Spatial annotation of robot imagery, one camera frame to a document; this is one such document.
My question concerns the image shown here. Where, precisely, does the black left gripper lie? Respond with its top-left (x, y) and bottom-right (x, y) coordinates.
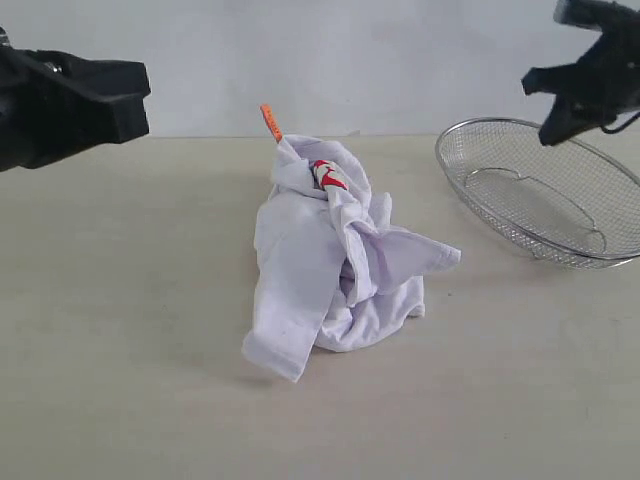
top-left (1, 47), bottom-right (151, 171)

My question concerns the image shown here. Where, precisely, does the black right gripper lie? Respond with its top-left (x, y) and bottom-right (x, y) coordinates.
top-left (521, 29), bottom-right (639, 146)

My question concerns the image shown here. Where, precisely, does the white t-shirt red print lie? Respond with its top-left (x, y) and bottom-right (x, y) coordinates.
top-left (242, 105), bottom-right (461, 382)

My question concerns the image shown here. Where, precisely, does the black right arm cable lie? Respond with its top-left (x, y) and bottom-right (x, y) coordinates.
top-left (599, 112), bottom-right (640, 135)

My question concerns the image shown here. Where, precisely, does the metal wire mesh basket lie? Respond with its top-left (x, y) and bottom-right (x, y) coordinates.
top-left (435, 117), bottom-right (639, 269)

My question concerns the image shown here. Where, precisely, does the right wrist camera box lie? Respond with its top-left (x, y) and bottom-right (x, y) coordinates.
top-left (553, 0), bottom-right (619, 30)

